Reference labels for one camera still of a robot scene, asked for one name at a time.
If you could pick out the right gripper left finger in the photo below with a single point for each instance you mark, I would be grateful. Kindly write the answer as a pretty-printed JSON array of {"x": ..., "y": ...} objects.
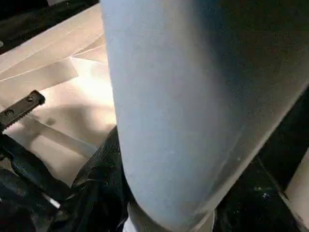
[{"x": 101, "y": 188}]

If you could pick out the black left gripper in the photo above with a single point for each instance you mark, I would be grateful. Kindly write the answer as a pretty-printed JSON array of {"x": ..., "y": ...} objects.
[{"x": 21, "y": 108}]

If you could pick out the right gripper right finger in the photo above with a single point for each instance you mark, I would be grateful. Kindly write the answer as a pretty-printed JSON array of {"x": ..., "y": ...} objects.
[{"x": 260, "y": 207}]

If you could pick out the white plastic table top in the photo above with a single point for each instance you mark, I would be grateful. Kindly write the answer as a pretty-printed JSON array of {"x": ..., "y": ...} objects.
[{"x": 60, "y": 84}]

